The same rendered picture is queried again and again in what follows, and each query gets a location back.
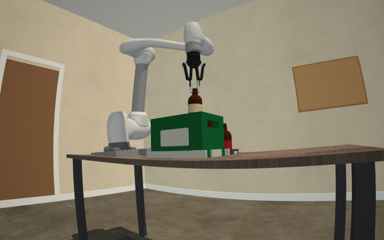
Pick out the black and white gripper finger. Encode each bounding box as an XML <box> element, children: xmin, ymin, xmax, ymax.
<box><xmin>195</xmin><ymin>61</ymin><xmax>206</xmax><ymax>93</ymax></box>
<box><xmin>182</xmin><ymin>61</ymin><xmax>193</xmax><ymax>94</ymax></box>

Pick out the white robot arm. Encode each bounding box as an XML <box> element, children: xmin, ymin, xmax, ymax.
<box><xmin>102</xmin><ymin>22</ymin><xmax>214</xmax><ymax>152</ymax></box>

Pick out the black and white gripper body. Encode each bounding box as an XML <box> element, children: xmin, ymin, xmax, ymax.
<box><xmin>186</xmin><ymin>51</ymin><xmax>202</xmax><ymax>69</ymax></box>

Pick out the green box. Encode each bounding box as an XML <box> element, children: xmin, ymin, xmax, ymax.
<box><xmin>151</xmin><ymin>111</ymin><xmax>225</xmax><ymax>158</ymax></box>

